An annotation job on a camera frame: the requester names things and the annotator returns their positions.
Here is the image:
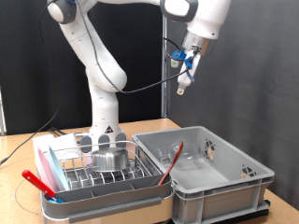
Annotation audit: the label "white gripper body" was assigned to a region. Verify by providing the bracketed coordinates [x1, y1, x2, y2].
[177, 54, 203, 89]

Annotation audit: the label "clear wine glass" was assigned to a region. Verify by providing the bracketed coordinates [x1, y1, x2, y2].
[154, 141, 201, 171]

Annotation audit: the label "steel bowl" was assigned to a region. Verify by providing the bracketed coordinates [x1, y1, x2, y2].
[91, 147, 130, 173]

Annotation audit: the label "light blue plate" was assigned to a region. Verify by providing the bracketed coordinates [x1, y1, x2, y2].
[46, 144, 71, 191]

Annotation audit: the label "vertical metal pole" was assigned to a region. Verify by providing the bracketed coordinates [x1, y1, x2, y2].
[160, 15, 169, 119]

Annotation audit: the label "grey backdrop curtain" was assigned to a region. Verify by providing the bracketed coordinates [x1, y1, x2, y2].
[166, 0, 299, 211]

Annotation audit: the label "grey plastic crate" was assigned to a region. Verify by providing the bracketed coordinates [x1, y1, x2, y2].
[131, 125, 276, 224]

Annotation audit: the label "white box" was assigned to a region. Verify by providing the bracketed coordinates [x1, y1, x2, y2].
[32, 133, 82, 162]

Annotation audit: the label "pink plate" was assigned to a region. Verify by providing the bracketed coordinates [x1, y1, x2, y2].
[36, 146, 60, 194]

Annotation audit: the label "black backdrop curtain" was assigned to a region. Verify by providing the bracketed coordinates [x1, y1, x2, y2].
[0, 0, 166, 136]

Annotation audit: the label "black camera cable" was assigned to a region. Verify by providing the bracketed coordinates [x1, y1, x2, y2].
[74, 0, 199, 95]

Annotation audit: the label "chrome wire dish rack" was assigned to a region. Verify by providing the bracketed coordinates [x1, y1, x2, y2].
[41, 139, 163, 192]

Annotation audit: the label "black hanging arm cable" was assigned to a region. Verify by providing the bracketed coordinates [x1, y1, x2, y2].
[0, 0, 62, 165]

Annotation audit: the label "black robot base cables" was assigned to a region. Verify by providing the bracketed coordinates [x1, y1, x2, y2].
[48, 126, 68, 137]

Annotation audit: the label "blue handled utensil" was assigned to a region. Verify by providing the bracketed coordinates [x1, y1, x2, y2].
[48, 195, 64, 204]

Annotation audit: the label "red handled utensil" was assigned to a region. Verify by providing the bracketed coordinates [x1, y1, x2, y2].
[21, 169, 57, 199]

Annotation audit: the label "grey metal frame bar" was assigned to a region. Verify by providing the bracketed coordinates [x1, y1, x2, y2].
[0, 87, 7, 136]

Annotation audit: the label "thin wire loop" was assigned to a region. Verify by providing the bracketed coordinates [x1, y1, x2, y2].
[13, 178, 43, 217]

